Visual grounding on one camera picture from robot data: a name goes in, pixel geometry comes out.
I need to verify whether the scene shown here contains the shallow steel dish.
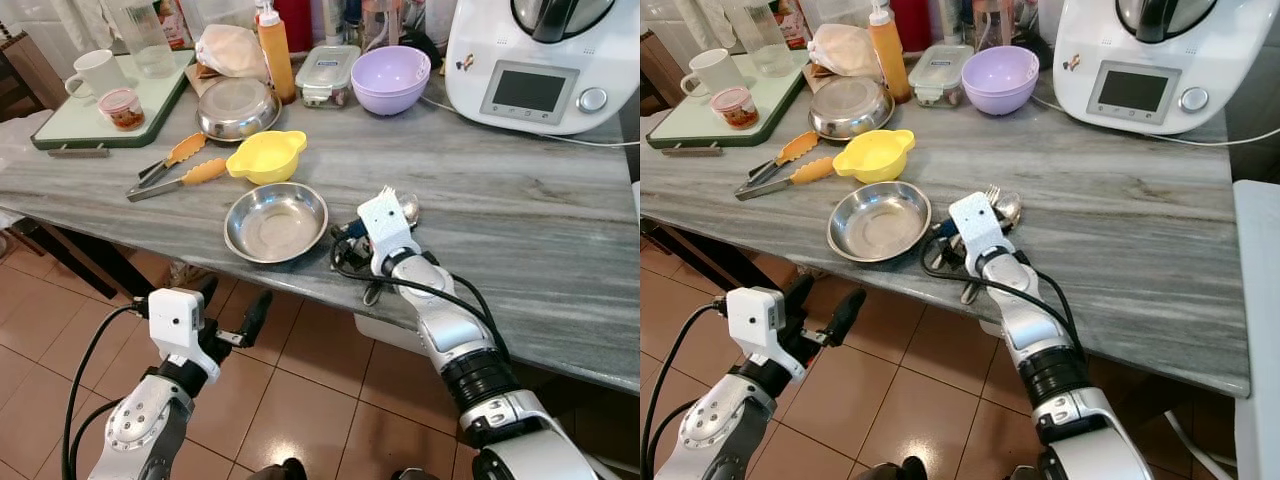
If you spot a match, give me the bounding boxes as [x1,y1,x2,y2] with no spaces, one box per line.
[827,181,933,264]
[223,182,330,265]

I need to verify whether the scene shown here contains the steel tongs with orange tips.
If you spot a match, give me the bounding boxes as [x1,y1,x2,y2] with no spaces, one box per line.
[126,132,229,203]
[734,131,836,202]

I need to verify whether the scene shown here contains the black robot left foot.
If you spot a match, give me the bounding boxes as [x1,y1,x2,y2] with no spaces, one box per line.
[248,458,309,480]
[858,456,929,480]

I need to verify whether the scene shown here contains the upturned steel bowl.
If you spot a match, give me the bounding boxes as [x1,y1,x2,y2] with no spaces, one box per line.
[808,76,895,141]
[196,77,282,142]

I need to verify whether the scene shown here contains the purple plastic bowl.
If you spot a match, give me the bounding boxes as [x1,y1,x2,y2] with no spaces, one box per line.
[350,45,432,117]
[961,45,1041,117]

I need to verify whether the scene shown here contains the clear food container grey lid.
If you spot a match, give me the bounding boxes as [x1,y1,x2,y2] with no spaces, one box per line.
[908,44,973,107]
[296,45,362,109]

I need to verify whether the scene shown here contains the grey marble top table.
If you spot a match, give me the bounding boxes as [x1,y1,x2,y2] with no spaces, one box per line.
[0,50,641,396]
[640,50,1253,399]

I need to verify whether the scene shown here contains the white tray with green rim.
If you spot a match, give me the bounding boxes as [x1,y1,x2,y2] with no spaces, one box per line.
[646,50,813,151]
[31,50,197,159]

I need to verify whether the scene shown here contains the small plastic sauce cup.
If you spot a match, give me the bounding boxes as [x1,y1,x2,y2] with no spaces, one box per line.
[97,87,147,132]
[710,86,760,130]

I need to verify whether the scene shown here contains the orange squeeze bottle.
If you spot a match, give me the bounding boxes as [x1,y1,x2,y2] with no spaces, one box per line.
[254,0,298,105]
[866,0,912,105]

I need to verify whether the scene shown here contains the plastic bag of bread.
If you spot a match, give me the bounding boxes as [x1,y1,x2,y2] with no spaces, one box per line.
[808,24,883,81]
[194,24,269,81]

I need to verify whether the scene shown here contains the red canister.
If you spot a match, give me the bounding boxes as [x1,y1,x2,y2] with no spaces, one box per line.
[272,0,314,53]
[888,0,931,53]

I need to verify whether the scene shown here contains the white ceramic mug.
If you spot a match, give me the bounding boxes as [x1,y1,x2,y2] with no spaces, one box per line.
[65,49,131,99]
[680,48,746,98]

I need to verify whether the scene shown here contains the clear glass tumbler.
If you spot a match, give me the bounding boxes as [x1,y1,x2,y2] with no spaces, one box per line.
[738,0,796,79]
[120,0,179,79]

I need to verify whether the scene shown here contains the clear plastic tub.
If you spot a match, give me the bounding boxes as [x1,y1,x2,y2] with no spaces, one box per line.
[195,0,259,31]
[812,0,871,29]

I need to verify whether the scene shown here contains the brown wooden furniture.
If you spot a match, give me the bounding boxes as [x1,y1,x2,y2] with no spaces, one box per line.
[640,30,691,111]
[0,30,67,121]

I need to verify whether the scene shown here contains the white kitchen machine with screen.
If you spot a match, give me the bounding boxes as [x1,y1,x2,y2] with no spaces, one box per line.
[444,0,641,137]
[1052,0,1256,137]

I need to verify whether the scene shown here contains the printed snack packet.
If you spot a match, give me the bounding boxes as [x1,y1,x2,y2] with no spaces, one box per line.
[158,0,198,51]
[775,0,813,49]

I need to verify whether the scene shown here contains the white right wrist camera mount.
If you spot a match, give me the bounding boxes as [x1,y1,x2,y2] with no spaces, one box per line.
[356,186,422,278]
[948,191,1015,278]

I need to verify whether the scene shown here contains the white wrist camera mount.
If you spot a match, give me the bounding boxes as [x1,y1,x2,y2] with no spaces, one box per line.
[356,186,422,278]
[726,287,792,383]
[147,288,207,383]
[948,191,1015,278]

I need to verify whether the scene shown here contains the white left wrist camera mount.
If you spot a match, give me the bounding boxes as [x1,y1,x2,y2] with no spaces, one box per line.
[726,287,792,383]
[147,288,207,383]

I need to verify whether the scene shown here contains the yellow bowl with handles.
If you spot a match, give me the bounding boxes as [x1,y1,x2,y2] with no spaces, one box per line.
[225,130,309,186]
[833,129,916,184]

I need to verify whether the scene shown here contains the white power cable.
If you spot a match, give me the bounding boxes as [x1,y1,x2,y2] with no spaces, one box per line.
[1030,92,1280,148]
[420,92,641,149]

